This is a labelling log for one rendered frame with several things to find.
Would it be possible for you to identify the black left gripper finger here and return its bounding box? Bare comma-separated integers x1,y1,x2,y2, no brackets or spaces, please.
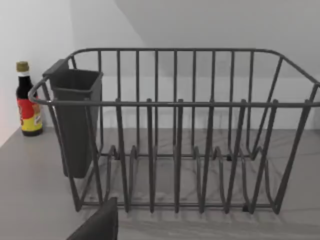
65,196,119,240

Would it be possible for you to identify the grey cutlery holder cup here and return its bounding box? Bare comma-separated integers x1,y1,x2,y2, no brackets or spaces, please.
42,58,104,179

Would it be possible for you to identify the dark sauce bottle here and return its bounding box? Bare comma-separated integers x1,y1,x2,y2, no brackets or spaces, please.
15,61,44,137

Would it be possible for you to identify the grey wire dish rack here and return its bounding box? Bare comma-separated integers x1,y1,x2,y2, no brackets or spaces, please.
27,47,320,215

